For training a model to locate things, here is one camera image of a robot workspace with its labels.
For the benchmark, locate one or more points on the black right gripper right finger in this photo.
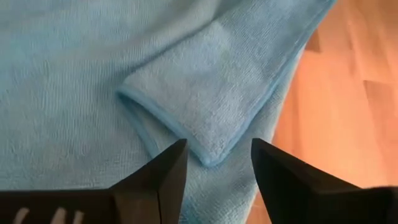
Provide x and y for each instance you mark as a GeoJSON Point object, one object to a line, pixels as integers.
{"type": "Point", "coordinates": [295, 186]}

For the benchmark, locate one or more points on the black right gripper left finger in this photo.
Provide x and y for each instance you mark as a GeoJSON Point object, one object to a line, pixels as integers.
{"type": "Point", "coordinates": [146, 193]}

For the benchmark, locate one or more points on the light blue microfiber towel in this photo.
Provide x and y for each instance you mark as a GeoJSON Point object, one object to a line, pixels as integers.
{"type": "Point", "coordinates": [93, 93]}

